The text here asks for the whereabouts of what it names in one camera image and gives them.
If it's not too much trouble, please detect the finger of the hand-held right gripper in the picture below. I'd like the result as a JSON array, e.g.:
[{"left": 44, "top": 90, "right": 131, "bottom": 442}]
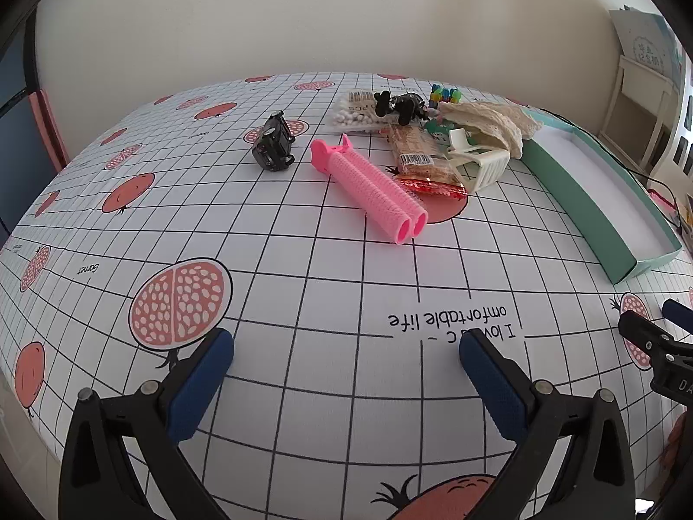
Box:
[
  {"left": 618, "top": 310, "right": 693, "bottom": 361},
  {"left": 663, "top": 299, "right": 693, "bottom": 331}
]

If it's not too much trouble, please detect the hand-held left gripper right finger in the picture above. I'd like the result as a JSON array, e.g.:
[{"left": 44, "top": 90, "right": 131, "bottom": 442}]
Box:
[{"left": 459, "top": 329, "right": 635, "bottom": 520}]

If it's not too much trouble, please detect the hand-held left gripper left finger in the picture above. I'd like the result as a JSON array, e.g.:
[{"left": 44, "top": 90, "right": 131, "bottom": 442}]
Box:
[{"left": 58, "top": 328, "right": 235, "bottom": 520}]

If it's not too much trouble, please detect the teal rimmed white tray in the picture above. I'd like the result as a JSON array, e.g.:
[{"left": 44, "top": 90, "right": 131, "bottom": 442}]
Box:
[{"left": 522, "top": 119, "right": 683, "bottom": 285}]

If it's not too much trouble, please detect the red snack packet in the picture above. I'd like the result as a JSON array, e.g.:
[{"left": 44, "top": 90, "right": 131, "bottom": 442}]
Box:
[{"left": 391, "top": 173, "right": 467, "bottom": 199}]

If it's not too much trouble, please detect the white hair claw clip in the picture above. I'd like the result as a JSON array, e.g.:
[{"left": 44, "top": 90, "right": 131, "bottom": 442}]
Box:
[{"left": 447, "top": 127, "right": 511, "bottom": 192}]

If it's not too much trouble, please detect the pink hair roller clip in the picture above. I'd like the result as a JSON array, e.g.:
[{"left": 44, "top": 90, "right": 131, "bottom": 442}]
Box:
[{"left": 310, "top": 135, "right": 430, "bottom": 244}]

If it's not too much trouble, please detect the cream lace cloth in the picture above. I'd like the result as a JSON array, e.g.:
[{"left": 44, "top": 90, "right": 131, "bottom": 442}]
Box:
[
  {"left": 498, "top": 103, "right": 553, "bottom": 137},
  {"left": 437, "top": 98, "right": 525, "bottom": 160}
]

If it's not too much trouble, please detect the biscuit snack packet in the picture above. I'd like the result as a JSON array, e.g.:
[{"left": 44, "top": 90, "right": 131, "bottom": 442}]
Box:
[{"left": 387, "top": 124, "right": 453, "bottom": 181}]

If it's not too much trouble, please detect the black toy car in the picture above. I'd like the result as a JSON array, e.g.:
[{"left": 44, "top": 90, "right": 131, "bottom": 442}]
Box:
[{"left": 252, "top": 111, "right": 297, "bottom": 173}]

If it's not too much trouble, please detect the colourful plastic block toy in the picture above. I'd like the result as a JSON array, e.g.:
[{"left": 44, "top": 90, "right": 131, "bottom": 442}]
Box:
[{"left": 429, "top": 84, "right": 462, "bottom": 109}]

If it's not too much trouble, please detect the black action figure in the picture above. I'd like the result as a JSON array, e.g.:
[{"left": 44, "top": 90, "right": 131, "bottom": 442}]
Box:
[{"left": 373, "top": 91, "right": 431, "bottom": 127}]

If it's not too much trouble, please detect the cotton swab bag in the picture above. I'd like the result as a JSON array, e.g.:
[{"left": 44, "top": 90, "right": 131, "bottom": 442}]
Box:
[{"left": 326, "top": 90, "right": 391, "bottom": 133}]

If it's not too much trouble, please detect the person's right hand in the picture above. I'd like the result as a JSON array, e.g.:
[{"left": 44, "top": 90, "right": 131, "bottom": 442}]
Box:
[{"left": 661, "top": 414, "right": 693, "bottom": 499}]

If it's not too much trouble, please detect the pomegranate grid tablecloth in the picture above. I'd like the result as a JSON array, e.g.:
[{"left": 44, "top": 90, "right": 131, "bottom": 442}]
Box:
[{"left": 0, "top": 71, "right": 693, "bottom": 520}]

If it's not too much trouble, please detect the white shelf rack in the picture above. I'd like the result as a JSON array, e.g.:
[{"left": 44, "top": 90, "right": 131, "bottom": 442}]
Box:
[{"left": 596, "top": 54, "right": 693, "bottom": 185}]

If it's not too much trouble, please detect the pale printed board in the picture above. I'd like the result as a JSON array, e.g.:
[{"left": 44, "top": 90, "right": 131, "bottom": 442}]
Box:
[{"left": 609, "top": 5, "right": 683, "bottom": 88}]

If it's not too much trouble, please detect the grey blue door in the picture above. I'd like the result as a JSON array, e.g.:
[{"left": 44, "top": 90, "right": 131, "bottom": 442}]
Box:
[{"left": 0, "top": 11, "right": 40, "bottom": 250}]

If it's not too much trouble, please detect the black cable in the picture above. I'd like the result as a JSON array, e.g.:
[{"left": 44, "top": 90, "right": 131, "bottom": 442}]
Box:
[{"left": 533, "top": 107, "right": 684, "bottom": 212}]

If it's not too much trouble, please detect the pink wooden frame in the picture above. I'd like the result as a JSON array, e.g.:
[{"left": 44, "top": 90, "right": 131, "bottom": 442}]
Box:
[{"left": 29, "top": 89, "right": 70, "bottom": 169}]

